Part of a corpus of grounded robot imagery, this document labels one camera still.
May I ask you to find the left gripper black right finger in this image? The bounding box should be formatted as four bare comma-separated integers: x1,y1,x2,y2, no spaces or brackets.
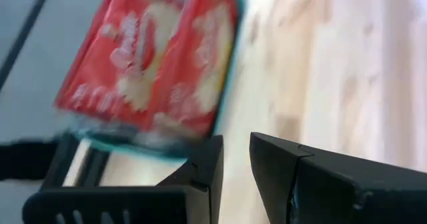
249,132,427,224

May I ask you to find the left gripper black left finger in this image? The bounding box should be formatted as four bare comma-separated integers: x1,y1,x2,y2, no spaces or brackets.
21,135,225,224

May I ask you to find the red popcorn bag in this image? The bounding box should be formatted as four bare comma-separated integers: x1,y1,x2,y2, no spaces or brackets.
53,0,243,141

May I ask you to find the teal plastic basket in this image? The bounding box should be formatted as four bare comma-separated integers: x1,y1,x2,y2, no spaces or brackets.
66,0,247,161

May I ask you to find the black metal table frame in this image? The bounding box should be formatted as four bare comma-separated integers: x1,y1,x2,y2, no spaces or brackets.
39,132,113,190

